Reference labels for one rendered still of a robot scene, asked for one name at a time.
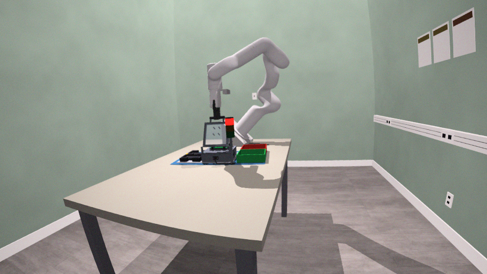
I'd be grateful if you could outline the green bin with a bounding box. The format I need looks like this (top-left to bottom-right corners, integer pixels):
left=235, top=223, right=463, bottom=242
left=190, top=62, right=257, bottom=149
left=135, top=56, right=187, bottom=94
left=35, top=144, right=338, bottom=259
left=236, top=149, right=266, bottom=163

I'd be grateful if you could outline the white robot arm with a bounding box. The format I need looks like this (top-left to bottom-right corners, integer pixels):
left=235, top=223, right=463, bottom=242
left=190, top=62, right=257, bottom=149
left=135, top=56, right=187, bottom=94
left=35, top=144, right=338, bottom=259
left=207, top=37, right=290, bottom=139

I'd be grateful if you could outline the red bin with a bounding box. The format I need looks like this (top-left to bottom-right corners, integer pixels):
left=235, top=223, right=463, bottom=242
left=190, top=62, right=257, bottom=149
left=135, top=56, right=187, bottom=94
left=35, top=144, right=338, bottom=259
left=241, top=144, right=267, bottom=149

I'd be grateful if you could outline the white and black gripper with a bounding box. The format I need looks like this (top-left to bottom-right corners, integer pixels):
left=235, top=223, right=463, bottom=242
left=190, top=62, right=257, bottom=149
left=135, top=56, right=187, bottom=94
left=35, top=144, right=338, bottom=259
left=209, top=90, right=222, bottom=120

